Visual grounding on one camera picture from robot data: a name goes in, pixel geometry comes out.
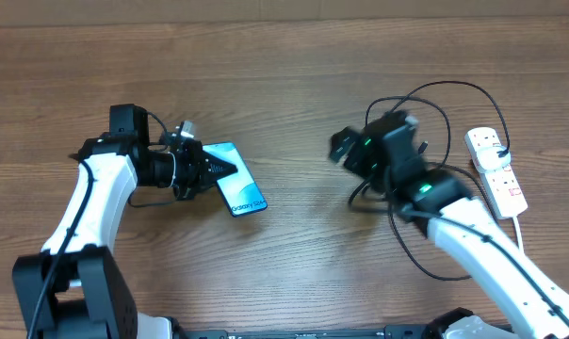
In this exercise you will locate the white charger plug adapter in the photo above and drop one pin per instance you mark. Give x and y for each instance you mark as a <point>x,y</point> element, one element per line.
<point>492,158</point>

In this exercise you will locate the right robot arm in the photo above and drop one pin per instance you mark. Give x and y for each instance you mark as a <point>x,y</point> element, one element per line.
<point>445,211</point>

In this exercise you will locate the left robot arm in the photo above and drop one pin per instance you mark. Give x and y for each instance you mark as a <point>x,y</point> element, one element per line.
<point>73,287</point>

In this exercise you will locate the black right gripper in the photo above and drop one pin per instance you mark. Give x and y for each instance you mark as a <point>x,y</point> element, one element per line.
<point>343,148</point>

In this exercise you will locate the Samsung Galaxy smartphone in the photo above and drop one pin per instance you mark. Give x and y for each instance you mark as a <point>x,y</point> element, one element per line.
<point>239,190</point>

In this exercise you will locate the white power strip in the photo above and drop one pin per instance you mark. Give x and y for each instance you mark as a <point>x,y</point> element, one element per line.
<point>501,185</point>

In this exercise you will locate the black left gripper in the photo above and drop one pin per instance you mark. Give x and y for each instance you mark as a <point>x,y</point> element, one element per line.
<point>199,169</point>

